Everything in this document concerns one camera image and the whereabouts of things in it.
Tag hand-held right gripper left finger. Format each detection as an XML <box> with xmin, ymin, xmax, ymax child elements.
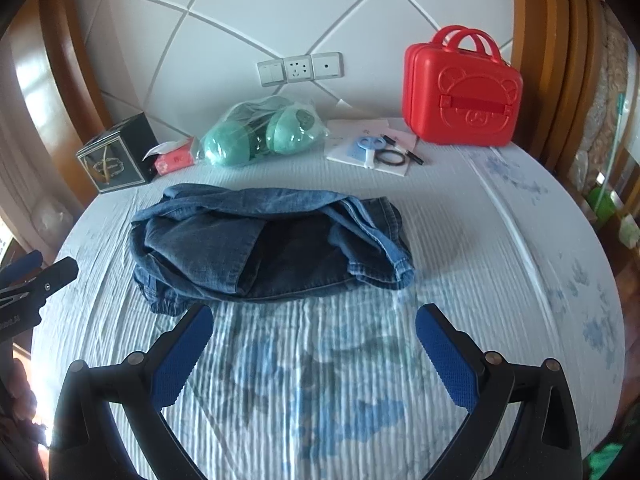
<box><xmin>47</xmin><ymin>302</ymin><xmax>216</xmax><ymax>480</ymax></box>

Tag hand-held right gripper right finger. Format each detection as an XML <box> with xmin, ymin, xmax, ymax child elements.
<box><xmin>415</xmin><ymin>302</ymin><xmax>586</xmax><ymax>480</ymax></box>

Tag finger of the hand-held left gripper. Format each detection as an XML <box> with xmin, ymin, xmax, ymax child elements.
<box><xmin>0</xmin><ymin>256</ymin><xmax>80</xmax><ymax>313</ymax></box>
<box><xmin>0</xmin><ymin>251</ymin><xmax>44</xmax><ymax>286</ymax></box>

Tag blue denim jeans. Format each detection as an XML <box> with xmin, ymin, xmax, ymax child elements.
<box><xmin>129</xmin><ymin>183</ymin><xmax>417</xmax><ymax>317</ymax></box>

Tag black gift box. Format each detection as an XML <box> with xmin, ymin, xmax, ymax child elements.
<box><xmin>76</xmin><ymin>112</ymin><xmax>161</xmax><ymax>195</ymax></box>

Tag red tissue pack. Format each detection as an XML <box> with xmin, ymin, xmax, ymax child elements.
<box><xmin>145</xmin><ymin>137</ymin><xmax>198</xmax><ymax>177</ymax></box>

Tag black pen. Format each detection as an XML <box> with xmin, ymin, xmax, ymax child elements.
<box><xmin>381</xmin><ymin>134</ymin><xmax>426</xmax><ymax>166</ymax></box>

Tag green plush slipper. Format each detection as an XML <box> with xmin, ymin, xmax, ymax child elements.
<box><xmin>265</xmin><ymin>106</ymin><xmax>318</xmax><ymax>155</ymax></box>
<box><xmin>200</xmin><ymin>122</ymin><xmax>251</xmax><ymax>167</ymax></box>

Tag green box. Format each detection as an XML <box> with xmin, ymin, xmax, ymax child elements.
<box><xmin>587</xmin><ymin>187</ymin><xmax>622</xmax><ymax>222</ymax></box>

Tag blue key-shaped comb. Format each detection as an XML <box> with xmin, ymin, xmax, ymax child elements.
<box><xmin>348</xmin><ymin>136</ymin><xmax>383</xmax><ymax>170</ymax></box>

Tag white paper booklet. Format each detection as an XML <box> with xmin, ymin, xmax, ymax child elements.
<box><xmin>324</xmin><ymin>119</ymin><xmax>420</xmax><ymax>179</ymax></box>

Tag red bear-embossed small suitcase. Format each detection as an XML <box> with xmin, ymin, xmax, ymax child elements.
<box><xmin>401</xmin><ymin>24</ymin><xmax>524</xmax><ymax>148</ymax></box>

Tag green plush in plastic bag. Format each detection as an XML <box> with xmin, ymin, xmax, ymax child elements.
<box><xmin>191</xmin><ymin>94</ymin><xmax>335</xmax><ymax>167</ymax></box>

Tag white padded headboard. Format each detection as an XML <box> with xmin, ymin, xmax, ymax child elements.
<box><xmin>65</xmin><ymin>0</ymin><xmax>516</xmax><ymax>133</ymax></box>

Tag white wall switch plate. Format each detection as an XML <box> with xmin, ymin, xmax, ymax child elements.
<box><xmin>256</xmin><ymin>59</ymin><xmax>287</xmax><ymax>86</ymax></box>

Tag white wall socket plate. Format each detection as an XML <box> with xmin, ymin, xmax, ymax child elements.
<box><xmin>284</xmin><ymin>56</ymin><xmax>316</xmax><ymax>83</ymax></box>

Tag wooden headboard frame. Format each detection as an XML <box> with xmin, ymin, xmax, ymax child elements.
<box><xmin>39</xmin><ymin>0</ymin><xmax>606</xmax><ymax>191</ymax></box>

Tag white single-hole wall plate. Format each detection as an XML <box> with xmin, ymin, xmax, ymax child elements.
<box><xmin>311</xmin><ymin>52</ymin><xmax>344</xmax><ymax>81</ymax></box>

